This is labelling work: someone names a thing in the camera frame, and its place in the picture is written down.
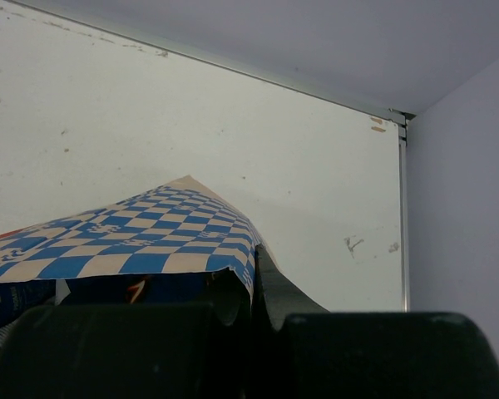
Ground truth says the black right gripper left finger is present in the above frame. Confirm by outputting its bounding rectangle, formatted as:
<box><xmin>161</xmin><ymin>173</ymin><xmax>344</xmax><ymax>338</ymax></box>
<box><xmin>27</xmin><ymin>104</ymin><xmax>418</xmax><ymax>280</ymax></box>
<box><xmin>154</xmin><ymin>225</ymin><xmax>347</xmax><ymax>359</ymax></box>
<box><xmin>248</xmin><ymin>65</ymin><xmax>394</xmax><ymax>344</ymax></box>
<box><xmin>0</xmin><ymin>272</ymin><xmax>250</xmax><ymax>398</ymax></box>

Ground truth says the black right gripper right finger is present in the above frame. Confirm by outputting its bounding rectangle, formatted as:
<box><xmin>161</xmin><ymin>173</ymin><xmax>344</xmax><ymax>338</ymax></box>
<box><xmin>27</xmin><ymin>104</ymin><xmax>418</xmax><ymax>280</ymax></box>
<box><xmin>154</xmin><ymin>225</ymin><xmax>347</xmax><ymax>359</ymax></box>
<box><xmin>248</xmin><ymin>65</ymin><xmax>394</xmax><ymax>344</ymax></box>
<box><xmin>253</xmin><ymin>246</ymin><xmax>499</xmax><ymax>398</ymax></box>

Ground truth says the blue checkered paper bag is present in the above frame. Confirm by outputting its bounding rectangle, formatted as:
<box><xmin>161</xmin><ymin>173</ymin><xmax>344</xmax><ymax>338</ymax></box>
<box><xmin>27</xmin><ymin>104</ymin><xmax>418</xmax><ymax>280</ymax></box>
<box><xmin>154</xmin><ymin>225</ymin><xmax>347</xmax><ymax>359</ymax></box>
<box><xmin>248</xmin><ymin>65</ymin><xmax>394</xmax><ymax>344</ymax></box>
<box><xmin>0</xmin><ymin>176</ymin><xmax>264</xmax><ymax>293</ymax></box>

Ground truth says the dark blue snack packet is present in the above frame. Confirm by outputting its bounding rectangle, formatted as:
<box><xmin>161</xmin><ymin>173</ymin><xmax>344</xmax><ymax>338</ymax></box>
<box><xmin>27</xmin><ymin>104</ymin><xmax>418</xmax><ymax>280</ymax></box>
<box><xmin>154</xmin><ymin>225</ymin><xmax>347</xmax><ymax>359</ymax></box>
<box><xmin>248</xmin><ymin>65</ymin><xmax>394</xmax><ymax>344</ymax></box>
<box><xmin>0</xmin><ymin>273</ymin><xmax>210</xmax><ymax>328</ymax></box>

